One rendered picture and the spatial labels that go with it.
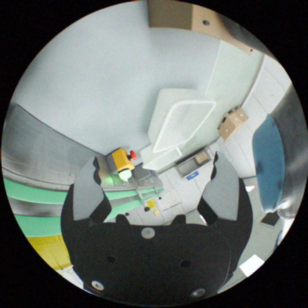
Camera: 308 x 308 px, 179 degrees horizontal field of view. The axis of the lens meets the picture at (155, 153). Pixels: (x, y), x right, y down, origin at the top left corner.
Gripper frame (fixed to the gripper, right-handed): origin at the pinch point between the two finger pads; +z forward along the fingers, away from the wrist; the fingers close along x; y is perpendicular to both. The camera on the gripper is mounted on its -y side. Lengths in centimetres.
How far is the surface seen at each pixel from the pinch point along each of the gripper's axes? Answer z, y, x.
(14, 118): -5.6, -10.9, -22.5
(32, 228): -13.8, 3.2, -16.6
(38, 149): -2.0, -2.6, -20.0
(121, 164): 18.0, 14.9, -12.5
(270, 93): 165, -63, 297
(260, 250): -56, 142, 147
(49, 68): 0.2, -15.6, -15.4
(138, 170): 38, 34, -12
